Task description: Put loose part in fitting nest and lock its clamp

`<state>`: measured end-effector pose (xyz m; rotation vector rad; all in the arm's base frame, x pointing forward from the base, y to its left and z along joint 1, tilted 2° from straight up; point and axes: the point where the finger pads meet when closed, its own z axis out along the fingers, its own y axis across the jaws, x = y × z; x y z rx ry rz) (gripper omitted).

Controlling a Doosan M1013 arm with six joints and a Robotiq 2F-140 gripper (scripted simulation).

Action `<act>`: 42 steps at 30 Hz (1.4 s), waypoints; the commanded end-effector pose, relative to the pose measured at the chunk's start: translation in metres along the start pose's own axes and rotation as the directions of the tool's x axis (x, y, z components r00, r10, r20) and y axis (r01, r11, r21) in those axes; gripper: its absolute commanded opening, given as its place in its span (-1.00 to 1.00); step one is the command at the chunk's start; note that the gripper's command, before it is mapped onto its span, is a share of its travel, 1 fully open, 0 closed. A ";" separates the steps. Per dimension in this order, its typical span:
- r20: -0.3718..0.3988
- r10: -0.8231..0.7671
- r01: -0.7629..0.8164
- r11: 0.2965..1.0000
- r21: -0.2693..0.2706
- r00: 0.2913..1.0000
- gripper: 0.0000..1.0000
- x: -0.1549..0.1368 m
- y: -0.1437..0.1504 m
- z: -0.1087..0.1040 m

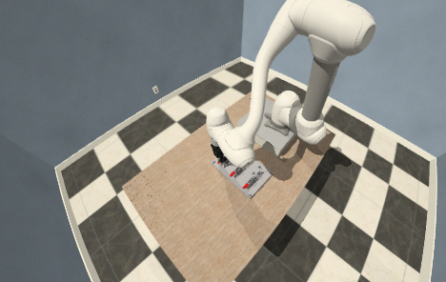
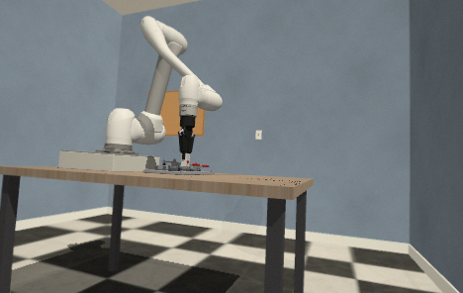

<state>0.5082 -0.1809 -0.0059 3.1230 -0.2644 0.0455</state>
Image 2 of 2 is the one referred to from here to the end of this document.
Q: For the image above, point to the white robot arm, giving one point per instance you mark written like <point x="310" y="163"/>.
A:
<point x="123" y="129"/>

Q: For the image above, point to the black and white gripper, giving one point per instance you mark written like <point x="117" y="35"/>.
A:
<point x="186" y="138"/>

